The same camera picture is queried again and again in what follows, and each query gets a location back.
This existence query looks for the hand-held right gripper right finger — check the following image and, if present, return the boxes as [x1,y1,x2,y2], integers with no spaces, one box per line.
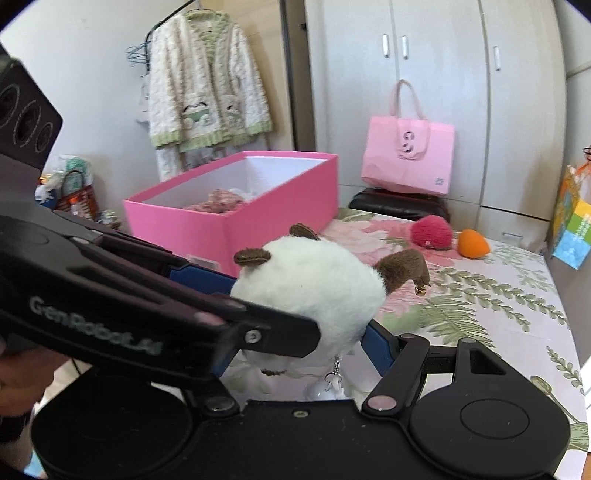
[360,320,533,416]

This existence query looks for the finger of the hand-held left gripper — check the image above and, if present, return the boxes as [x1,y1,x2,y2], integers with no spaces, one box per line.
[54,210,237,297]
[73,237,322,359]

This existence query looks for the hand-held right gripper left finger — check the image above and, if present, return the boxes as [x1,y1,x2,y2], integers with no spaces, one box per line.
[182,351,243,415]

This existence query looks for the white plush toy brown ears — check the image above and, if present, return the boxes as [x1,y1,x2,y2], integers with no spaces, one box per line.
[222,223,433,403]

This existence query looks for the pink floral cloth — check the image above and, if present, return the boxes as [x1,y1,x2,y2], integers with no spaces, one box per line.
[186,188,246,213]

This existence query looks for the pink cardboard box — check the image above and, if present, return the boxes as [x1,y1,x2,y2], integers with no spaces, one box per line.
[123,151,341,278]

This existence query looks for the person's left hand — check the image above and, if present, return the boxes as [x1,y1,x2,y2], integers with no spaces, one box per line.
[0,335,64,419]

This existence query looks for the woven basket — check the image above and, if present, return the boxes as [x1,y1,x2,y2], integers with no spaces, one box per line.
[54,169,99,222]

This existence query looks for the red fluffy plush ball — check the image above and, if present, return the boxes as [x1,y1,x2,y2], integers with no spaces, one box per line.
[410,215,454,250]

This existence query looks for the white hanging garment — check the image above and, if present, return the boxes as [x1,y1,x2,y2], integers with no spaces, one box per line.
[154,137,271,184]

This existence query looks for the floral bed sheet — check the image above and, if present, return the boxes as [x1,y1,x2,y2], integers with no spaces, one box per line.
[323,208,591,464]

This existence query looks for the dark bag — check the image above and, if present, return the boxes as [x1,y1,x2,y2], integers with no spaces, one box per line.
[348,186,451,225]

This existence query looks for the orange egg-shaped sponge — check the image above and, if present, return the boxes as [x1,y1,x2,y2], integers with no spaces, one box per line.
[457,229,492,258]

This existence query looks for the green patterned packet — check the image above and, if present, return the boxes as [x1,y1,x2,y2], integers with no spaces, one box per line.
[57,154,94,184]

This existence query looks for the pink tote bag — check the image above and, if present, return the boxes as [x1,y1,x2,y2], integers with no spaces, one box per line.
[361,79,456,196]

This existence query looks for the white green knitted cardigan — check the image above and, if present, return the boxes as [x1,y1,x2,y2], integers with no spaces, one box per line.
[147,9,273,154]

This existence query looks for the black clothes rack pole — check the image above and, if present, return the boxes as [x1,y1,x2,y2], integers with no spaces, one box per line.
[276,0,302,151]

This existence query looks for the colourful paper bag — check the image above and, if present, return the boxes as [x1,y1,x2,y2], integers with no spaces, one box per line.
[547,164,591,269]

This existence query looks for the light wooden wardrobe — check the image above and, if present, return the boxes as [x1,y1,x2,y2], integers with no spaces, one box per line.
[302,0,570,241]

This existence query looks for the blue wire hangers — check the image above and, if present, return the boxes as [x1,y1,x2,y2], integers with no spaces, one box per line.
[126,41,151,71]

